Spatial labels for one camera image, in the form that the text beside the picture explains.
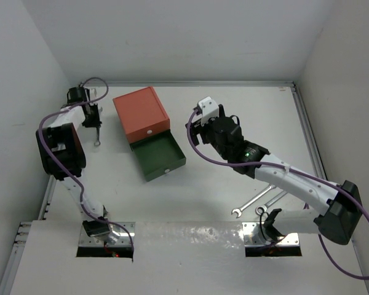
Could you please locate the metal base plate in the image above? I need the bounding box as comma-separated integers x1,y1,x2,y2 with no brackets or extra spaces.
242,222,300,247
78,222,135,247

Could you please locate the purple cable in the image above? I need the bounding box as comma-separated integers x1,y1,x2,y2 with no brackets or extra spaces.
186,107,369,280
37,76,135,256

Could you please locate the green bottom drawer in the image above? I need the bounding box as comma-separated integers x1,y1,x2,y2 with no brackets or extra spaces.
130,130,186,182

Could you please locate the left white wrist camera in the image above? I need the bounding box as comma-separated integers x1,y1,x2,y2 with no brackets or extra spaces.
89,88,98,96

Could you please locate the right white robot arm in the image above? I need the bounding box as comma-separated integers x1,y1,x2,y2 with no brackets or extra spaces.
185,115,363,245

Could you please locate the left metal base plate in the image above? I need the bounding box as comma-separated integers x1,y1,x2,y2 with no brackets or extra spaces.
78,222,135,247

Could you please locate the white front cover board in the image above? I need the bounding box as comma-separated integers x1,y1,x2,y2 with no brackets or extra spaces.
11,221,367,294

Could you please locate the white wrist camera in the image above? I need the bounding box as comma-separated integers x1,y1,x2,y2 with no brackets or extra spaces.
89,88,98,96
197,96,219,126

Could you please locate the silver open-end wrench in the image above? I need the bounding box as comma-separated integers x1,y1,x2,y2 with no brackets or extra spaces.
231,184,276,218

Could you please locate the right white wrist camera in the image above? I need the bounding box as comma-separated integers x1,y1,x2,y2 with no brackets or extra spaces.
197,96,219,126

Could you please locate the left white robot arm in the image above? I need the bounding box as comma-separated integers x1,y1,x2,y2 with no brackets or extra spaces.
36,86,111,243

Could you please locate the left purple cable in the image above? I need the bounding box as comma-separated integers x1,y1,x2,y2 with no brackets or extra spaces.
37,76,135,256

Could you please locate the aluminium table frame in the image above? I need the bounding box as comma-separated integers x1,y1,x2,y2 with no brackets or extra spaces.
0,80,357,295

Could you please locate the orange drawer cabinet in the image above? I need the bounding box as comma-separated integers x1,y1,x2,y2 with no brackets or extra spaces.
113,87,170,144

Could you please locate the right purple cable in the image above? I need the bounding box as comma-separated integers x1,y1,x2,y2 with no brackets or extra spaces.
186,107,369,280

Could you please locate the silver ratchet wrench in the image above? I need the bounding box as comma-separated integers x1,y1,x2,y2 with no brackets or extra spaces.
255,191,287,216

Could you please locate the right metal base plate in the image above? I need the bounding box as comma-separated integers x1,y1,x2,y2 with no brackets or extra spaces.
242,222,300,247

